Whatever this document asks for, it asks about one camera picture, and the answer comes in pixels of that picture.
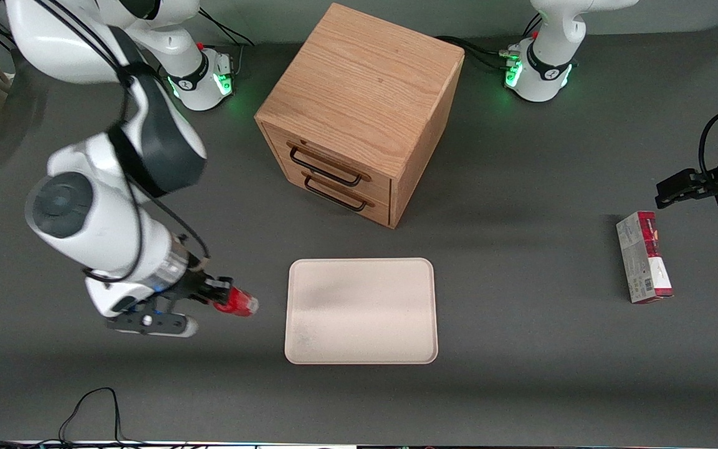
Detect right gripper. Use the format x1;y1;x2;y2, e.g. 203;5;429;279
84;265;234;339

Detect red coke bottle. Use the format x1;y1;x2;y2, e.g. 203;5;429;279
213;287;261;318

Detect beige rectangular tray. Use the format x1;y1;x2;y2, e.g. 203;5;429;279
284;258;439;365

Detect grey and red carton box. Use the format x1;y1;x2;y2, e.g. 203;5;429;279
615;211;675;305

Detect wooden drawer front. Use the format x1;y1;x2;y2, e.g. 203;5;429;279
274;152;392;228
262;123;393;205

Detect oak wooden drawer cabinet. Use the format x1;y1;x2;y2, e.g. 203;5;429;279
254;2;466;230

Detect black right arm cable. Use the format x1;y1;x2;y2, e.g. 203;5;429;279
34;0;212;284

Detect black metal drawer handle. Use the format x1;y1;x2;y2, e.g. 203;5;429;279
301;170;376;213
287;142;373;188

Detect black cable loop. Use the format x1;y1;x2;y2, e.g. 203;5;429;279
0;387;148;449

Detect black left arm base cables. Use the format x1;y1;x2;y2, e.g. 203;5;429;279
435;12;543;71

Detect black arm base cables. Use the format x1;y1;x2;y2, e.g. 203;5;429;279
435;12;543;71
197;7;256;79

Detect black right arm base cables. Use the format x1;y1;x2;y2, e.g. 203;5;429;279
197;7;256;79

